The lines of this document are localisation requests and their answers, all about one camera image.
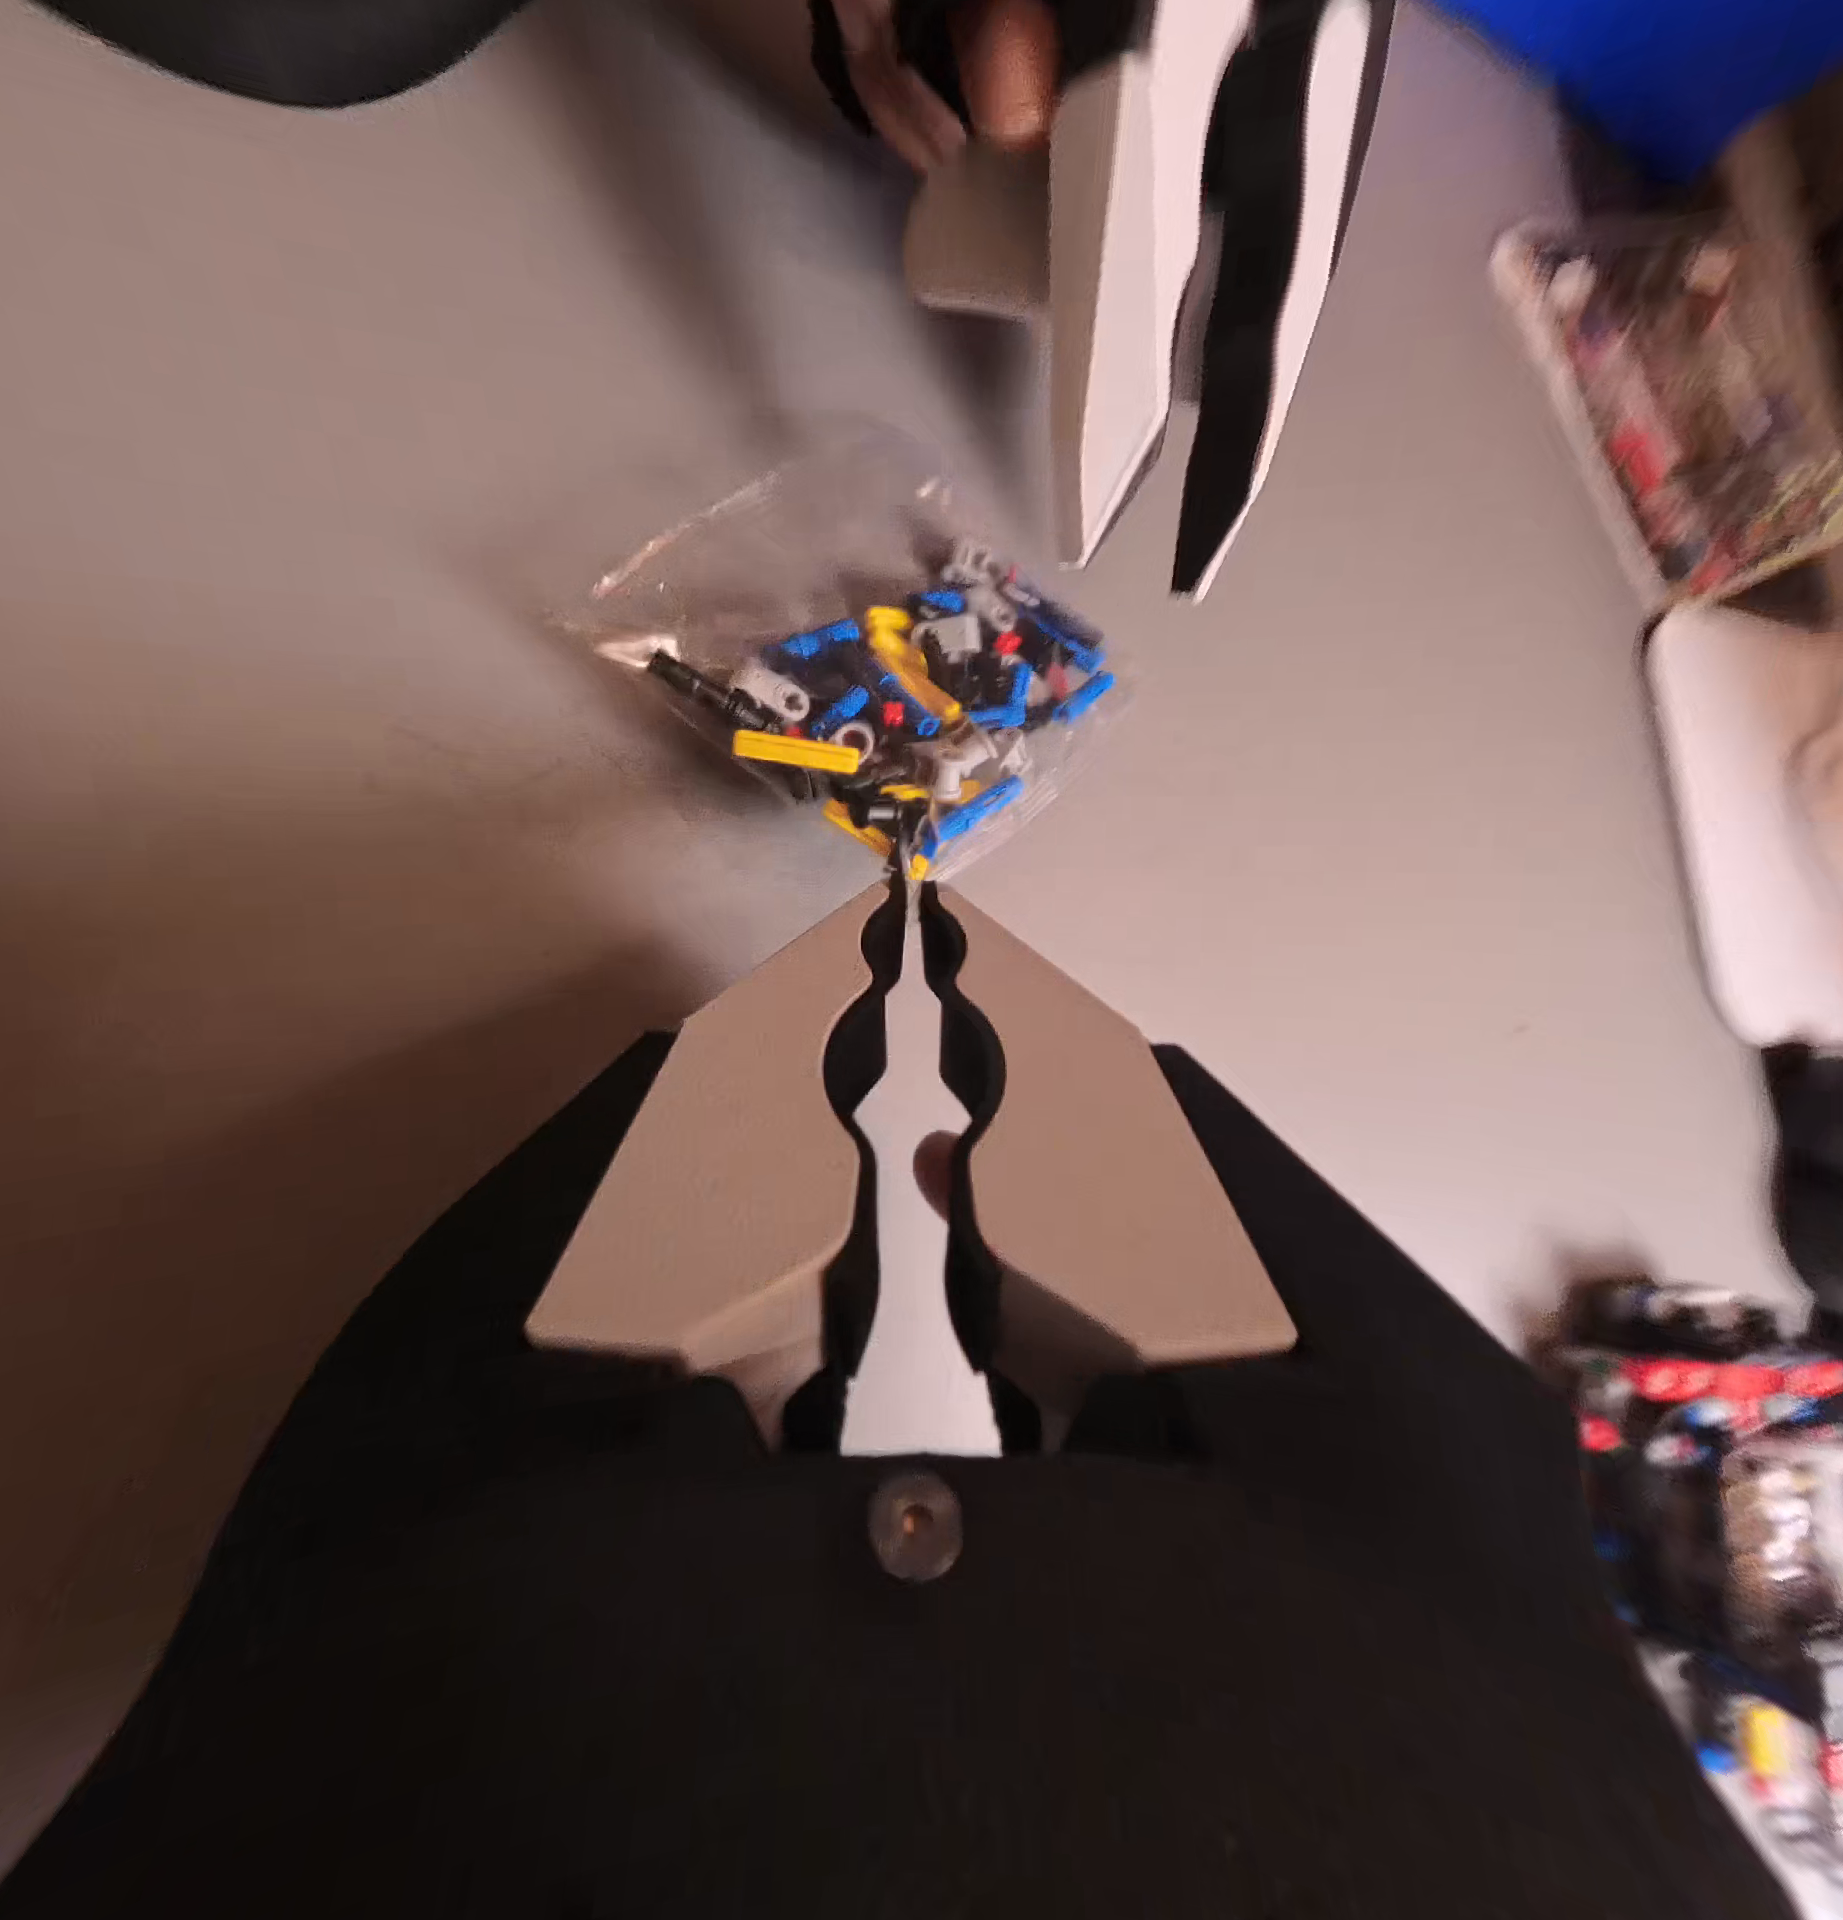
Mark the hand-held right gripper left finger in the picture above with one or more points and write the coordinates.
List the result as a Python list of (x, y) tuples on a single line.
[(711, 1201)]

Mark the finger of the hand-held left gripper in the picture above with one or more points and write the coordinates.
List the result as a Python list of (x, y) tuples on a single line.
[(1117, 301), (1312, 226)]

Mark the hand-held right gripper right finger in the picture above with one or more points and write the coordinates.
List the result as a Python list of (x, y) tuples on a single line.
[(1117, 1201)]

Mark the clear bag of lego pieces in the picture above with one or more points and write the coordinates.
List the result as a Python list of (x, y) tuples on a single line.
[(861, 676)]

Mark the lego instruction booklet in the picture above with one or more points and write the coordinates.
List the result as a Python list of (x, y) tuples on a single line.
[(1686, 420)]

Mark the partly built lego model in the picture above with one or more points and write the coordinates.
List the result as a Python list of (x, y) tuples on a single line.
[(1717, 1440)]

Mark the pile of loose lego pieces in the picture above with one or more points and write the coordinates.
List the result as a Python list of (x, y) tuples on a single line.
[(1777, 1756)]

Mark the person's left hand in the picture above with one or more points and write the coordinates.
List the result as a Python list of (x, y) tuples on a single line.
[(1011, 91)]

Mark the person's right hand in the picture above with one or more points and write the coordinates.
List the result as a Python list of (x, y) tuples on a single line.
[(936, 1177)]

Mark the blue plastic bin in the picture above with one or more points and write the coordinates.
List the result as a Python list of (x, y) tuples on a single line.
[(1657, 76)]

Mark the white monitor stand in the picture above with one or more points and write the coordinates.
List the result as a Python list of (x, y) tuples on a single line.
[(1746, 841)]

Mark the black mesh chair armrest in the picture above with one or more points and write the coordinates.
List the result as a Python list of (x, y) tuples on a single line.
[(261, 46)]

